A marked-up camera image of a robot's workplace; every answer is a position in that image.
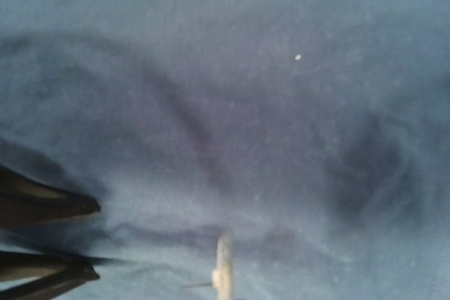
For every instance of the dark blue t-shirt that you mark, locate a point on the dark blue t-shirt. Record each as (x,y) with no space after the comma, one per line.
(315,131)

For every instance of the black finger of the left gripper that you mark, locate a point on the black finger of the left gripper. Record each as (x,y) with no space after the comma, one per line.
(51,275)
(26,202)

